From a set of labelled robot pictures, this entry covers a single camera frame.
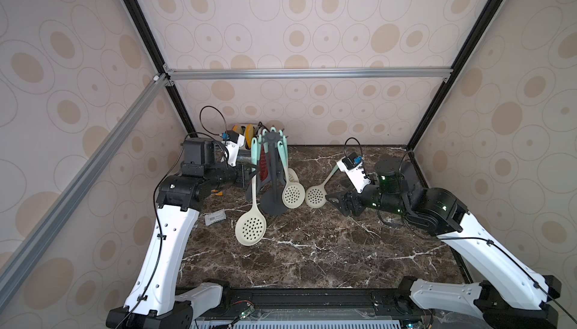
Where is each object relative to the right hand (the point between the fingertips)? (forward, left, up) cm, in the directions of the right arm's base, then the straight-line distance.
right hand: (333, 193), depth 61 cm
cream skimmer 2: (+23, +13, -23) cm, 35 cm away
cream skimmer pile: (-6, +23, -11) cm, 27 cm away
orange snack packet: (+20, +47, -33) cm, 61 cm away
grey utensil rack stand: (+16, +22, -33) cm, 42 cm away
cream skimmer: (+14, +12, -22) cm, 29 cm away
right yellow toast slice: (+38, +32, -11) cm, 52 cm away
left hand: (+7, +20, +3) cm, 22 cm away
